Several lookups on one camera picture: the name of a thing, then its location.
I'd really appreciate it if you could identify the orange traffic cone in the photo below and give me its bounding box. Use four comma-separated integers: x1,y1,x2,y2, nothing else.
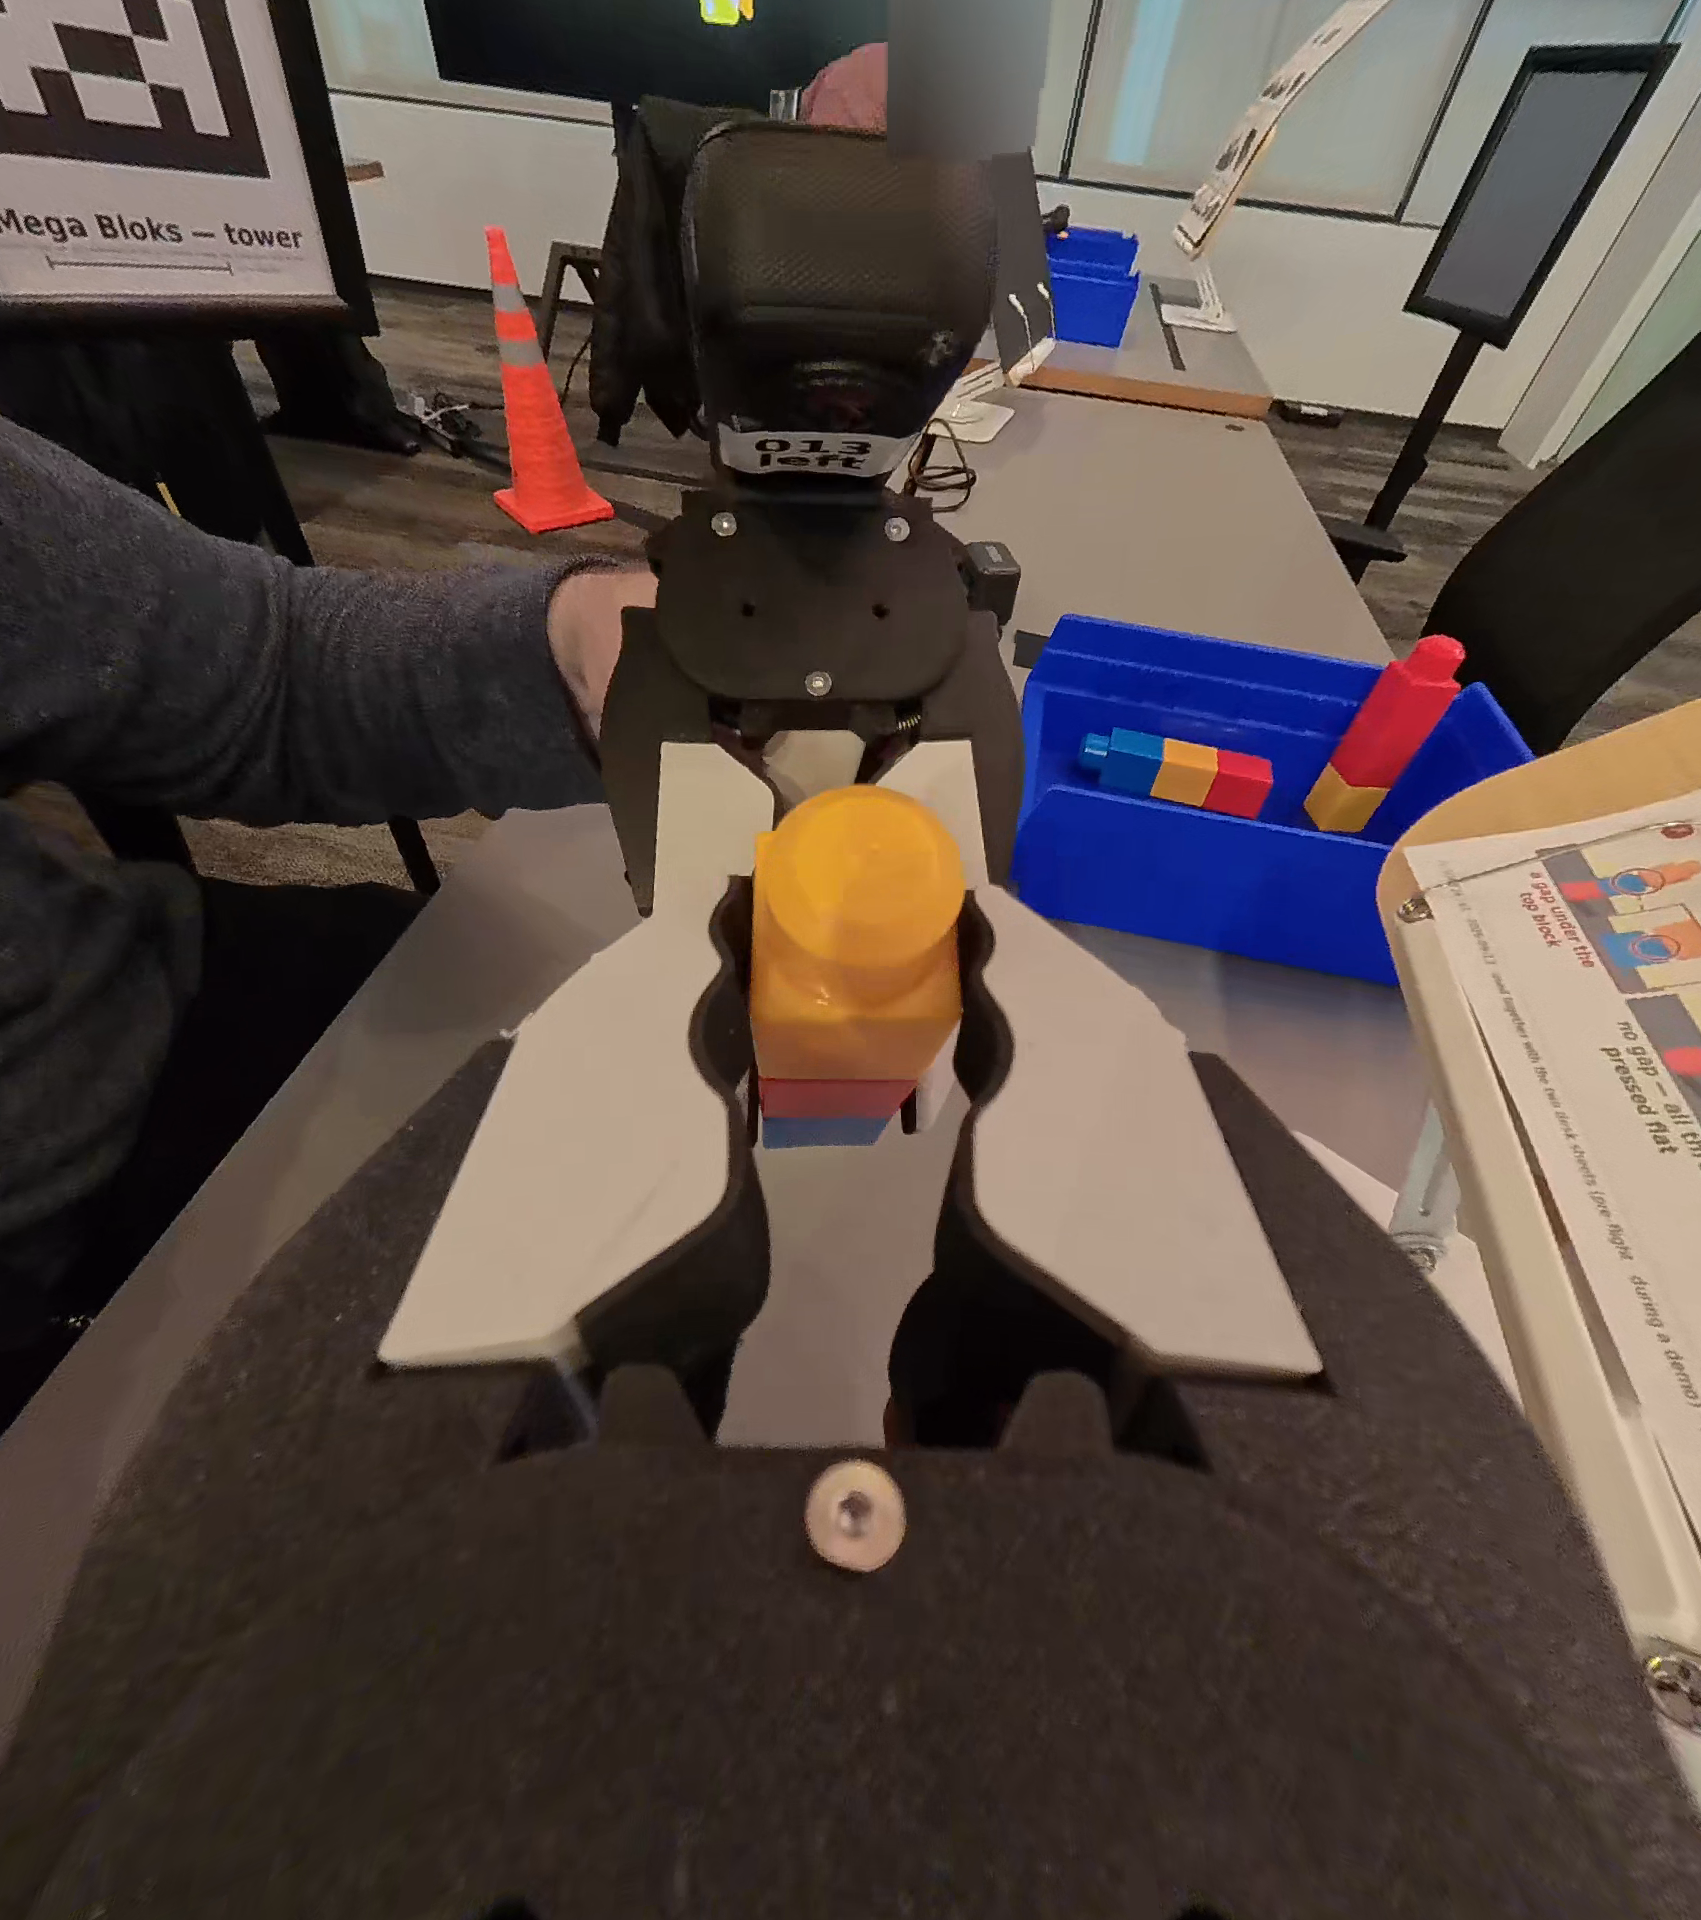
482,228,618,537

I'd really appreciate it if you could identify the blurred blue object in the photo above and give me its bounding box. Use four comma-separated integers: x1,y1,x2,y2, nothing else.
1016,617,1537,987

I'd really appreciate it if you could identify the large dark display screen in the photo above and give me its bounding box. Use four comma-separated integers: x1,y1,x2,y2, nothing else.
425,0,896,108

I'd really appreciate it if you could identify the blue plastic bin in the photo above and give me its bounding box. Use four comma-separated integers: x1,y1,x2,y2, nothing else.
1040,226,1143,351

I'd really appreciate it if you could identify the small monitor on stand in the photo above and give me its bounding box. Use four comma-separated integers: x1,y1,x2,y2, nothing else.
1330,43,1680,578

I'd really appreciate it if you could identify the person's dark sweater torso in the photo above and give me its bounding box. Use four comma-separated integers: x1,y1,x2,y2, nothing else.
0,751,446,1562

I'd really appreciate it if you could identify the grey desk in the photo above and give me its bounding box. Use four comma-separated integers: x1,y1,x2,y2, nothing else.
0,376,1701,1920

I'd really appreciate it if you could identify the black panel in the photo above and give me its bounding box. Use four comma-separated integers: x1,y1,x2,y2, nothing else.
1420,347,1701,752

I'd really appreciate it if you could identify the person's left hand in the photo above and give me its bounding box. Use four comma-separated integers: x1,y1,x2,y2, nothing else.
545,558,667,740

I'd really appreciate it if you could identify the tilted document stand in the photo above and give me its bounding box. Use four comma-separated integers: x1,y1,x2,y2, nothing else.
1175,0,1392,259

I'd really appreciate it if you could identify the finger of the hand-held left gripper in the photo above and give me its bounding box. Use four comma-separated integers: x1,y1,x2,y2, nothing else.
652,737,799,921
850,730,980,895

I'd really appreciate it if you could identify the instruction board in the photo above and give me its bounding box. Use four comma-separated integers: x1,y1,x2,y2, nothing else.
1382,660,1701,1848

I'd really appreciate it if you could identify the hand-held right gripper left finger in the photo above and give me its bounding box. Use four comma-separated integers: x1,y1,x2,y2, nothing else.
381,886,775,1413

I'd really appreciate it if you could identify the black and white tag sign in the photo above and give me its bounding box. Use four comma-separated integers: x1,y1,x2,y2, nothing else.
0,0,379,339

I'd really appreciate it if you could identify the wooden table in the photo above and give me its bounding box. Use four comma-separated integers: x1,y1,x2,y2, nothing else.
1016,317,1278,423

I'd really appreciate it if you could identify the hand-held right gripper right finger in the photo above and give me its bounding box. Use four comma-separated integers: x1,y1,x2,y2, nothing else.
926,892,1327,1422

